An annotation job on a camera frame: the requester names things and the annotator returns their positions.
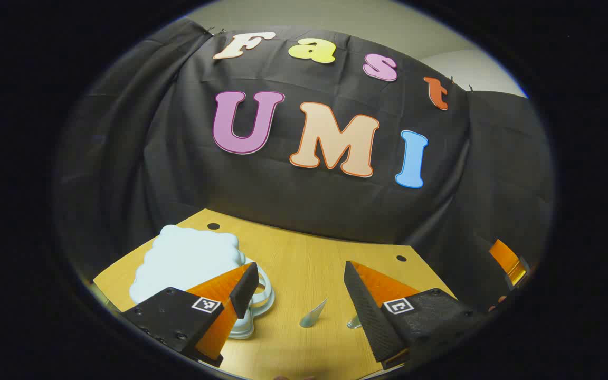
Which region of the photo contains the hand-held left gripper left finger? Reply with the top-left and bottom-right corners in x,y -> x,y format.
121,262 -> 260,368

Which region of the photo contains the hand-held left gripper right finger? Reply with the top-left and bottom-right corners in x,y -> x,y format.
343,260 -> 489,371

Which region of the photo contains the white skin care tube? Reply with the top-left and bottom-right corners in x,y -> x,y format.
299,298 -> 329,328

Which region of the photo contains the light blue suitcase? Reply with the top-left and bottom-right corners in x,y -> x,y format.
129,224 -> 276,340

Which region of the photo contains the black backdrop cloth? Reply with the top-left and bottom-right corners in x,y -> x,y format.
53,18 -> 555,313

